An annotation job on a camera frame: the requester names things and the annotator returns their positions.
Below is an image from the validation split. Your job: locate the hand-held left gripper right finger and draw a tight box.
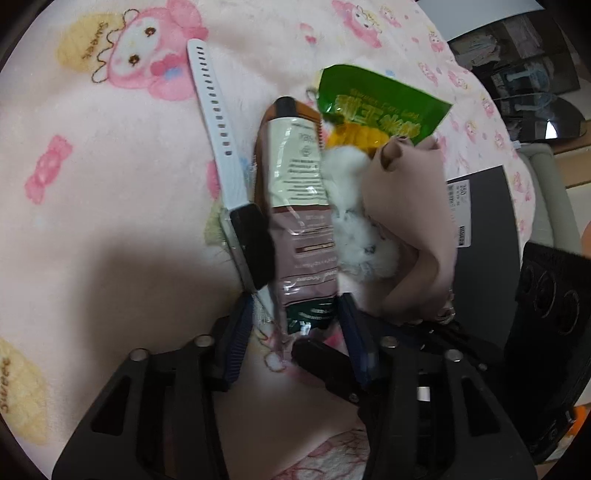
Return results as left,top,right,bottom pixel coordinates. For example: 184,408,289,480
339,293,539,480

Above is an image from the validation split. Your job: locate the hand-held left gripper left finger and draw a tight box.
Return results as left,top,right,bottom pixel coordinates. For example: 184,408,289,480
52,295,254,480

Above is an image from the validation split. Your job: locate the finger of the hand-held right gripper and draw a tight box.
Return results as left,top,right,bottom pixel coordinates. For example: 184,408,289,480
402,318,506,367
292,338,365,407

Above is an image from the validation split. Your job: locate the dark grey cardboard box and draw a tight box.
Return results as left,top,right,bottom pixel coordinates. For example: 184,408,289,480
445,164,527,352

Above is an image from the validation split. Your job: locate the beige cloth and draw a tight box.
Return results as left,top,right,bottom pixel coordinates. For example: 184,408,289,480
360,134,458,324

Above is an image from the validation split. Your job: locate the brown and white cream tube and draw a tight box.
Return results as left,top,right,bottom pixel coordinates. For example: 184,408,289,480
253,97,342,337

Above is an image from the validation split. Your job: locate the white band smartwatch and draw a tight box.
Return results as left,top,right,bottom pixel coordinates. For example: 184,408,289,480
186,38,278,292

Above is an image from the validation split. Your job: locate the pink floral cloth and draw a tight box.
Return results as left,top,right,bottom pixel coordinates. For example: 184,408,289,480
277,427,370,480

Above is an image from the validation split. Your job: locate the white fluffy plush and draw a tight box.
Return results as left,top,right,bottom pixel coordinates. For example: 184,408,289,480
323,143,402,282

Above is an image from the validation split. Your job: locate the pink cartoon printed blanket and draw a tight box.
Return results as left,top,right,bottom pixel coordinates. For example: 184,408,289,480
0,0,541,480

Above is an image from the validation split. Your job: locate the green snack packet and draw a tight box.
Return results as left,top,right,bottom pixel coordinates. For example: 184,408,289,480
318,64,453,153

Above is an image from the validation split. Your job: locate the dark glass furniture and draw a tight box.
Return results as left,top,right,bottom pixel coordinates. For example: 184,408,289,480
448,9,587,144

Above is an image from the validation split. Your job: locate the grey bed frame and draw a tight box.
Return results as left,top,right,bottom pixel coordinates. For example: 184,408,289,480
519,143,585,259

